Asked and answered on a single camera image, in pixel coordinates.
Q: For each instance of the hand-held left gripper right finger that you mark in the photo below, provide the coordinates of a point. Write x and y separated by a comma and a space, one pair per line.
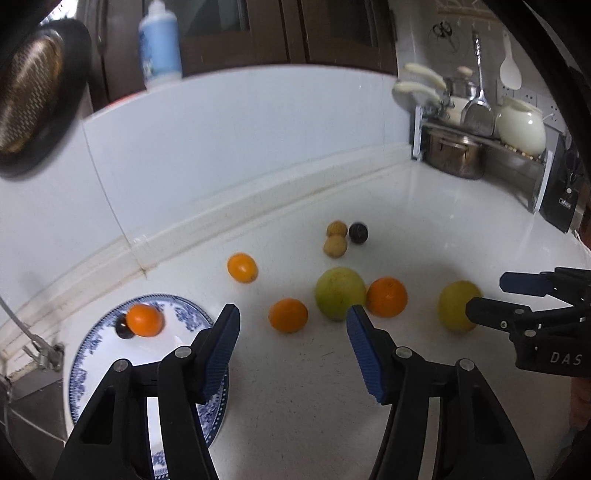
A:
364, 355

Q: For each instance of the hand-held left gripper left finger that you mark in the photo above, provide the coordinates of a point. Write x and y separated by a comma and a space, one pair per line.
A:
221, 350

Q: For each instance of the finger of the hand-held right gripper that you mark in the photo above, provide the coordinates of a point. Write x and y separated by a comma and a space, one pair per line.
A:
521, 282
494, 314

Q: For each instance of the yellow-green round fruit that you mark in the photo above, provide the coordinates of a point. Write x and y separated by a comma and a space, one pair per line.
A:
455, 304

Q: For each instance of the orange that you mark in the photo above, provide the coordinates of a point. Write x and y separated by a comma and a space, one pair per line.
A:
242, 267
145, 320
387, 297
288, 315

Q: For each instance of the large green round fruit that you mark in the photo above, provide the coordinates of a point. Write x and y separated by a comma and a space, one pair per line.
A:
337, 290

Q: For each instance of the brown longan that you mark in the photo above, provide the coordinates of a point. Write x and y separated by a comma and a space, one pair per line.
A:
335, 247
336, 229

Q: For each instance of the blue and white patterned plate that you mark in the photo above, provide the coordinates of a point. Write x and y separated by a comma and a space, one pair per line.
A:
99, 355

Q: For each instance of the dark plum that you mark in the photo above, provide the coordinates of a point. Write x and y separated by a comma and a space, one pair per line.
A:
123, 329
358, 232

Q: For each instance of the black appliance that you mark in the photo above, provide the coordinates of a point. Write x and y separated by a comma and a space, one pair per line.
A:
561, 189

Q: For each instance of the metal kitchen rack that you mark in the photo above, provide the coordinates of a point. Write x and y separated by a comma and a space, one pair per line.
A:
508, 157

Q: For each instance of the stainless steel pot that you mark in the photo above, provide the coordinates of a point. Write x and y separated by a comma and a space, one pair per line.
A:
455, 152

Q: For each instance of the white ceramic jar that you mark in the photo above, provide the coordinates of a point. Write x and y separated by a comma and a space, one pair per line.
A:
521, 125

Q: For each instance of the metal spatula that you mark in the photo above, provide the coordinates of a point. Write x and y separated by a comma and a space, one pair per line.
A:
478, 110

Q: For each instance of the stainless steel sink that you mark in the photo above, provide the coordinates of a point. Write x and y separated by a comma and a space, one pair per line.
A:
27, 410

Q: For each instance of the white rice paddle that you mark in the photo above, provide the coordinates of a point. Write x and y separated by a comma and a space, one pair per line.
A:
510, 69

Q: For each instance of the black scissors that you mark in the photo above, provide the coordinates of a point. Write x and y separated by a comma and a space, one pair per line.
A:
444, 31

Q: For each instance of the black frying pan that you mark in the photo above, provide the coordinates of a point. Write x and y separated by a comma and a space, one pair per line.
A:
60, 124

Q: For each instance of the white and blue pump bottle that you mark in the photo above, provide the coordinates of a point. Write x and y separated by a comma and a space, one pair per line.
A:
160, 44

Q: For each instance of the brass perforated strainer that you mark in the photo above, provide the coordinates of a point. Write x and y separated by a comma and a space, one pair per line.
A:
27, 97

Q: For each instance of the wall power outlet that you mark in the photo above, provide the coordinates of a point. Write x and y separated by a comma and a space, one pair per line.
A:
531, 98

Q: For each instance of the dark wooden window frame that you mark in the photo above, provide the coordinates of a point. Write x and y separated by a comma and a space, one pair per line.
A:
286, 32

